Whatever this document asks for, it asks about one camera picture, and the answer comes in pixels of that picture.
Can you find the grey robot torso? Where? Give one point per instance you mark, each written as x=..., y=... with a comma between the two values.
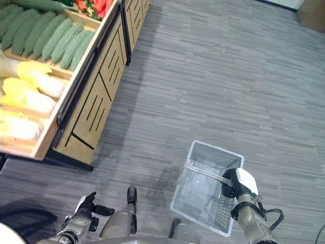
x=142, y=240

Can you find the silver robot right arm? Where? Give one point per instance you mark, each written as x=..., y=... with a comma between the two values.
x=255, y=223

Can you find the long green cucumber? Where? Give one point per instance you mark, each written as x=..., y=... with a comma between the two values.
x=43, y=4

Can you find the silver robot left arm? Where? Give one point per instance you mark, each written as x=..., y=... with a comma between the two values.
x=72, y=230

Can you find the silver robot left leg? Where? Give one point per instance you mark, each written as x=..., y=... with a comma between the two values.
x=119, y=225

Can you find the black robot left foot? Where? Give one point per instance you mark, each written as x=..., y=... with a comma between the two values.
x=132, y=194

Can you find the green bitter gourd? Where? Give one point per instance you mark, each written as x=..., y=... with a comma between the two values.
x=82, y=52
x=8, y=17
x=76, y=50
x=20, y=26
x=52, y=39
x=68, y=48
x=43, y=36
x=62, y=42
x=31, y=33

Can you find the white rounded robot cover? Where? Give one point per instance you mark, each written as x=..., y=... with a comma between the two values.
x=8, y=235

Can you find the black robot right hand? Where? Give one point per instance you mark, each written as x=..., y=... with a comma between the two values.
x=242, y=181

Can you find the yellow white napa cabbage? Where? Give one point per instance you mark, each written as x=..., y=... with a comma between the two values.
x=30, y=99
x=43, y=78
x=17, y=127

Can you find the red vegetables with green leaves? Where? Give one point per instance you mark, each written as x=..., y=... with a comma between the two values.
x=97, y=7

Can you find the wooden produce stand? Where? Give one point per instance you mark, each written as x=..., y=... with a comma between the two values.
x=83, y=106

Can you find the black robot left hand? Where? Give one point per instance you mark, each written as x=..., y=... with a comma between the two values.
x=85, y=207

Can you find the wooden slatted stand cabinet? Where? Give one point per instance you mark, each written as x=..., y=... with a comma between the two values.
x=135, y=23

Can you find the silver robot right leg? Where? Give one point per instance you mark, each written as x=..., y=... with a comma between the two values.
x=186, y=232

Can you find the clear plastic shopping basket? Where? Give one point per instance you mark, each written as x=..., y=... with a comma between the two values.
x=203, y=188

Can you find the silver robot leg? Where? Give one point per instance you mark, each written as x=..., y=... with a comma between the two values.
x=119, y=225
x=186, y=232

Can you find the brown wooden furniture piece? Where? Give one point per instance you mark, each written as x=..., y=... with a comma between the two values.
x=312, y=14

